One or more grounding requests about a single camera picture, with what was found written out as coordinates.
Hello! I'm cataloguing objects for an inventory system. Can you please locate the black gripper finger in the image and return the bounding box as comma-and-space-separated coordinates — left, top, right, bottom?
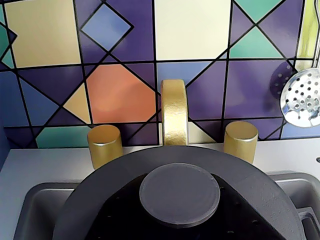
91, 173, 181, 240
179, 173, 287, 240

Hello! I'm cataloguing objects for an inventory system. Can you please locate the gray round lid with knob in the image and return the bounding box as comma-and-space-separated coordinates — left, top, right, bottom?
53, 145, 301, 240

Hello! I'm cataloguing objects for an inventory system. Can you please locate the gold faucet knob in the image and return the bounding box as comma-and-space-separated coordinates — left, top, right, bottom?
87, 124, 124, 170
222, 121, 259, 165

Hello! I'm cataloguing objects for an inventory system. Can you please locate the gray sink basin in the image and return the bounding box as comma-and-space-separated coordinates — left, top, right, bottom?
21, 169, 320, 240

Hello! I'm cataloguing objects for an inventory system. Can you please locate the gold faucet spout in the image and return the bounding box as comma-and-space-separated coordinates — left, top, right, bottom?
159, 79, 189, 147

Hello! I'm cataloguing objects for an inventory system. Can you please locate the steel perforated skimmer spoon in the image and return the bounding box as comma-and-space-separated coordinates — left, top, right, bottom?
279, 0, 320, 129

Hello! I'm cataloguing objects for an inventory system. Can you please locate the blue wooden toy kitchen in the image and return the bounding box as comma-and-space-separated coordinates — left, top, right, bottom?
0, 0, 320, 240

